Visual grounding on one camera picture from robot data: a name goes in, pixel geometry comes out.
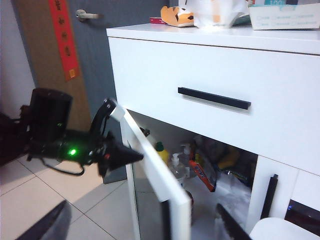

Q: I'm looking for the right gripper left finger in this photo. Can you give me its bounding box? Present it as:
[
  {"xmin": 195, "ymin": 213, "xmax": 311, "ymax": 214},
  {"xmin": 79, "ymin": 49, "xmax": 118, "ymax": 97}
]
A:
[{"xmin": 14, "ymin": 199, "xmax": 73, "ymax": 240}]

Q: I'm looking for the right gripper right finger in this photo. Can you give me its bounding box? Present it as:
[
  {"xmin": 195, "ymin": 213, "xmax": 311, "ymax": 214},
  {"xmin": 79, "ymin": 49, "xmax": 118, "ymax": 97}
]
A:
[{"xmin": 215, "ymin": 202, "xmax": 254, "ymax": 240}]

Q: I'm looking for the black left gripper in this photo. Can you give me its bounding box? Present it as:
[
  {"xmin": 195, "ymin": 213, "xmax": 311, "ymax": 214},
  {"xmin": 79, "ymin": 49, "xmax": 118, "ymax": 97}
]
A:
[{"xmin": 85, "ymin": 135, "xmax": 145, "ymax": 178}]

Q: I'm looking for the black vertical door handle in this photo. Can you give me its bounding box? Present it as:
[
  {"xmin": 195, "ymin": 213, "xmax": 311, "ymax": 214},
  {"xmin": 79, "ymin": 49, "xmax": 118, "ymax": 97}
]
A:
[
  {"xmin": 161, "ymin": 199, "xmax": 173, "ymax": 240},
  {"xmin": 261, "ymin": 174, "xmax": 279, "ymax": 220}
]

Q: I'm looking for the grey room door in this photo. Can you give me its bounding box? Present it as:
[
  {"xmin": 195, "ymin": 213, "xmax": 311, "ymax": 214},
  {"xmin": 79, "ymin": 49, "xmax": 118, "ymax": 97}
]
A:
[{"xmin": 67, "ymin": 0, "xmax": 181, "ymax": 185}]

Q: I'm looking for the white cabinet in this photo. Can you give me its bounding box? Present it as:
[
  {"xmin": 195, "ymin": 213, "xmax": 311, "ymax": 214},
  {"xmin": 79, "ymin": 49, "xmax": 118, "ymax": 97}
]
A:
[{"xmin": 106, "ymin": 23, "xmax": 320, "ymax": 240}]

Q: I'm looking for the white crumpled plastic bag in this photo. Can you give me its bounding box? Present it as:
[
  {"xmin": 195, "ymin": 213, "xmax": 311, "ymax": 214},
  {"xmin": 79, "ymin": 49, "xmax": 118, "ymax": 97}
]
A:
[{"xmin": 214, "ymin": 172, "xmax": 252, "ymax": 218}]

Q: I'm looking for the yellow detergent bottle green cap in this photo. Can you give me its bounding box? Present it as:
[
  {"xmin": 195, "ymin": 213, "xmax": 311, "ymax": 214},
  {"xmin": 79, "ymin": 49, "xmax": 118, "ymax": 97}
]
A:
[{"xmin": 154, "ymin": 141, "xmax": 171, "ymax": 163}]

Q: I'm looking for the clear pump sanitizer bottle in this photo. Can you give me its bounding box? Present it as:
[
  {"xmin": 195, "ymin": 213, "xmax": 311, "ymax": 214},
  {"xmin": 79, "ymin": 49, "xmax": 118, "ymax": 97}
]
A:
[{"xmin": 167, "ymin": 152, "xmax": 188, "ymax": 188}]

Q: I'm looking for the orange snack packet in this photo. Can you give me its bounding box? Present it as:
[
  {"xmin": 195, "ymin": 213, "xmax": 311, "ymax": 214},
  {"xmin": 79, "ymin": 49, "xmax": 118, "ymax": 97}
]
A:
[{"xmin": 188, "ymin": 143, "xmax": 217, "ymax": 193}]

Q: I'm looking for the clear plastic bottle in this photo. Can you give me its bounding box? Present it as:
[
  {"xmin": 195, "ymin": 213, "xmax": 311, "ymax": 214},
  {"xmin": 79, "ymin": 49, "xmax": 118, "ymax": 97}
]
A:
[{"xmin": 179, "ymin": 143, "xmax": 193, "ymax": 179}]

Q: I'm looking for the wide white drawer front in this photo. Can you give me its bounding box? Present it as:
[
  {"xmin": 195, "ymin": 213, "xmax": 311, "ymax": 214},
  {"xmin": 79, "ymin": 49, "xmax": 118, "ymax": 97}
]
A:
[{"xmin": 107, "ymin": 36, "xmax": 320, "ymax": 176}]

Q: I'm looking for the red paper banner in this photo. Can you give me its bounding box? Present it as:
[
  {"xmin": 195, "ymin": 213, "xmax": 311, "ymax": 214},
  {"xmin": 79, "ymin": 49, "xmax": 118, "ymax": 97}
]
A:
[{"xmin": 48, "ymin": 0, "xmax": 81, "ymax": 83}]

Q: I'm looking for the brown cardboard panel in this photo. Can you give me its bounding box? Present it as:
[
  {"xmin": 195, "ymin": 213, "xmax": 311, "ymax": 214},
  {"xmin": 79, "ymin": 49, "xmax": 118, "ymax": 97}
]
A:
[{"xmin": 11, "ymin": 0, "xmax": 92, "ymax": 131}]

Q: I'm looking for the small pink box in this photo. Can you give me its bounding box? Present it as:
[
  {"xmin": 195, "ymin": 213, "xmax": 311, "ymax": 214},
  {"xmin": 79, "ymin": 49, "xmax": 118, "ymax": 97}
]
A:
[{"xmin": 149, "ymin": 16, "xmax": 169, "ymax": 25}]

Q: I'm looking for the orange paper tiger box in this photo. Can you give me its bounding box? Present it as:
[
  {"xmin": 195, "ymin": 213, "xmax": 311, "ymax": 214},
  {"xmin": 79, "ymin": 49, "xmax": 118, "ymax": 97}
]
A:
[{"xmin": 159, "ymin": 6, "xmax": 195, "ymax": 28}]

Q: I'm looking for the translucent white plastic bag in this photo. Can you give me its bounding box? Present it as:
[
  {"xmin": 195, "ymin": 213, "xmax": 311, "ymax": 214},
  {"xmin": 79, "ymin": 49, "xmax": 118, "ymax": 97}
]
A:
[{"xmin": 186, "ymin": 0, "xmax": 251, "ymax": 29}]

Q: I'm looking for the white teal printed box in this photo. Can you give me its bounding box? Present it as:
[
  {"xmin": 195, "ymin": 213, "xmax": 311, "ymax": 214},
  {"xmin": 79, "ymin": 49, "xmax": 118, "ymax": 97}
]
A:
[{"xmin": 248, "ymin": 0, "xmax": 320, "ymax": 31}]

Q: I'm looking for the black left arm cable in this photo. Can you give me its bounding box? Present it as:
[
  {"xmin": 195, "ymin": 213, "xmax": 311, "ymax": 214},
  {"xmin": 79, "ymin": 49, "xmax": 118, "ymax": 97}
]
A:
[{"xmin": 32, "ymin": 154, "xmax": 85, "ymax": 176}]

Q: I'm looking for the black horizontal drawer handle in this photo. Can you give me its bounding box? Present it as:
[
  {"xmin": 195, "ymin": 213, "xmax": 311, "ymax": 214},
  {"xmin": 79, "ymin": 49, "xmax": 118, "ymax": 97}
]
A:
[{"xmin": 177, "ymin": 86, "xmax": 252, "ymax": 111}]

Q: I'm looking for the silver lever door handle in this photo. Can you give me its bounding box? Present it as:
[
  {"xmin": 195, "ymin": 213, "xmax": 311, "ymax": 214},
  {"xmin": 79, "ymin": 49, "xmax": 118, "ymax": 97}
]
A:
[{"xmin": 75, "ymin": 9, "xmax": 104, "ymax": 23}]

